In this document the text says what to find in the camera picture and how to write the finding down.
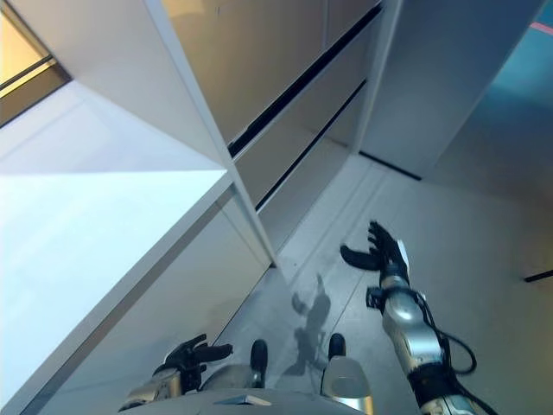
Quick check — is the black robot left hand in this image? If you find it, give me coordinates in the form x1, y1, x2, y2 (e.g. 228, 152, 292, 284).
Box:
153, 333, 234, 382

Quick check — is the silver robot right leg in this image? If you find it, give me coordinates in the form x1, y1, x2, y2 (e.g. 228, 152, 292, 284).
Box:
321, 332, 372, 401

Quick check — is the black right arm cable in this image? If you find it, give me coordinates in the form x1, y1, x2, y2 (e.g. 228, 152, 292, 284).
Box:
414, 291, 477, 375

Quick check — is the orange window black frame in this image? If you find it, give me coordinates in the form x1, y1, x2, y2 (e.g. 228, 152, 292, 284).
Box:
0, 8, 73, 129

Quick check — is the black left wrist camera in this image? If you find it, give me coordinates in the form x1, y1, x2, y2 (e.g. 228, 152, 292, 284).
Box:
181, 362, 209, 395

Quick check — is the grey robot torso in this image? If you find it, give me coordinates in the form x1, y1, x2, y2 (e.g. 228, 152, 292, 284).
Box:
124, 386, 359, 415

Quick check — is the steel lower fridge drawer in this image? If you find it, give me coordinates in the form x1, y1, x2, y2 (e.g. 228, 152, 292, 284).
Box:
254, 84, 366, 263

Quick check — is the tall white cabinet panel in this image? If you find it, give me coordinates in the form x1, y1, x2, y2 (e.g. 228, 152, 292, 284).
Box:
8, 0, 277, 269

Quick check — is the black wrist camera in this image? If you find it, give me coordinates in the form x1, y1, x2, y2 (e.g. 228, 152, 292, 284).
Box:
181, 362, 209, 395
365, 285, 385, 309

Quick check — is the grey side cabinet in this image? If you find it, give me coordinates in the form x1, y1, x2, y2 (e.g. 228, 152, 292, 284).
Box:
358, 0, 546, 182

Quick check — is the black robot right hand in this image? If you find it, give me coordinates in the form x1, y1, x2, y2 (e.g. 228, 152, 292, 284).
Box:
340, 220, 410, 276

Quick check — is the stainless steel fridge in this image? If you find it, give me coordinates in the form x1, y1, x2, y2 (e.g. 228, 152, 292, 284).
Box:
159, 0, 407, 269

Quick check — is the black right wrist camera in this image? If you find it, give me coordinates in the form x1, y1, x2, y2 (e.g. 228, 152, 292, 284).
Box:
365, 285, 385, 309

